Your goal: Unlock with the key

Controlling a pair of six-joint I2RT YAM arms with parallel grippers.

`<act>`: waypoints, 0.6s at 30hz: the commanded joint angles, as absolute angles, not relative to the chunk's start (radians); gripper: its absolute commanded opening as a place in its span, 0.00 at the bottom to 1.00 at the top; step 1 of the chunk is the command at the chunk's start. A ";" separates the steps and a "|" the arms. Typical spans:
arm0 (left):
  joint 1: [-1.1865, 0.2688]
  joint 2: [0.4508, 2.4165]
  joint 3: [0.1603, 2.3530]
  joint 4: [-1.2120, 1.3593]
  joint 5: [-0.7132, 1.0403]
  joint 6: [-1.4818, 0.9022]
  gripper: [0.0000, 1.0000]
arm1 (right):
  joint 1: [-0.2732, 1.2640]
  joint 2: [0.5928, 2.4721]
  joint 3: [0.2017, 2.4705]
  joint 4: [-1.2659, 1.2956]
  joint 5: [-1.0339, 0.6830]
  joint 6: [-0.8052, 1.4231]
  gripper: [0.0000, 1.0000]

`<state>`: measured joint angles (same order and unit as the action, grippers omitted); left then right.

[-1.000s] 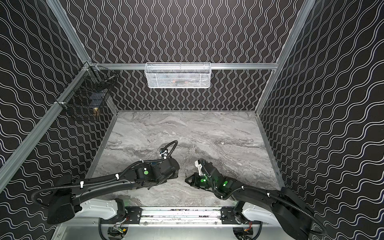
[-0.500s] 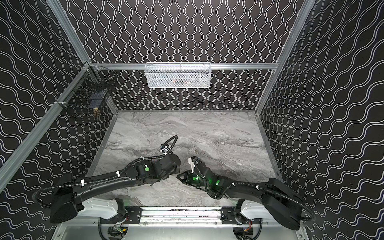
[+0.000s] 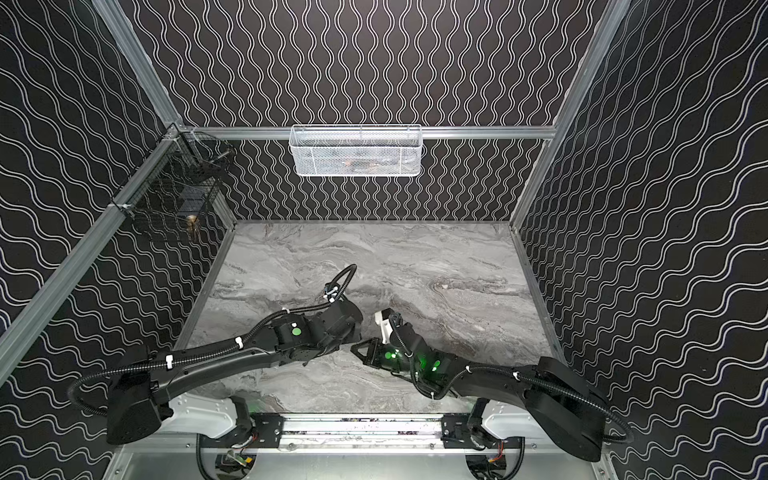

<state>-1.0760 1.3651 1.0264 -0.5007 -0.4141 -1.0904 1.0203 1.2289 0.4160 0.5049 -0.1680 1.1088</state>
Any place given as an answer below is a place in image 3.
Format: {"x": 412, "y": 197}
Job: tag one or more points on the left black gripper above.
{"x": 352, "y": 315}

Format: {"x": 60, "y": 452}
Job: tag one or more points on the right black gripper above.
{"x": 372, "y": 351}

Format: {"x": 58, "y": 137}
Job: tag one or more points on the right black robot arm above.
{"x": 569, "y": 410}

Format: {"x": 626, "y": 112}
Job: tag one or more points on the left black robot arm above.
{"x": 140, "y": 395}

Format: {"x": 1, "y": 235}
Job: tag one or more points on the brass padlock in basket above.
{"x": 192, "y": 225}

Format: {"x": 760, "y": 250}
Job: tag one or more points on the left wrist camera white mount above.
{"x": 331, "y": 292}

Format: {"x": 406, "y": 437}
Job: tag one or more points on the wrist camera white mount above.
{"x": 331, "y": 292}
{"x": 387, "y": 321}

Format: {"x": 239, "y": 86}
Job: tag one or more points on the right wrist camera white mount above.
{"x": 387, "y": 321}

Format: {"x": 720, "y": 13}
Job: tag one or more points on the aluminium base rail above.
{"x": 347, "y": 434}

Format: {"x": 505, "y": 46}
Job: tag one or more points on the white mesh wall basket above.
{"x": 357, "y": 150}

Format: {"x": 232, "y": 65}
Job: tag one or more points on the black wire wall basket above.
{"x": 186, "y": 181}

